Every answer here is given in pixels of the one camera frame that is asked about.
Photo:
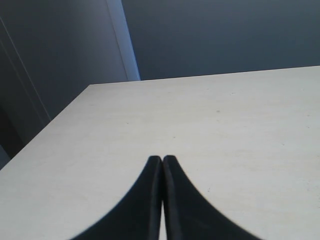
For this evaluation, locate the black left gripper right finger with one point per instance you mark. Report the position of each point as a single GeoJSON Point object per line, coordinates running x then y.
{"type": "Point", "coordinates": [188, 215]}

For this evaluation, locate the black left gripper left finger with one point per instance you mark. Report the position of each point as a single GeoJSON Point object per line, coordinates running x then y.
{"type": "Point", "coordinates": [137, 216]}

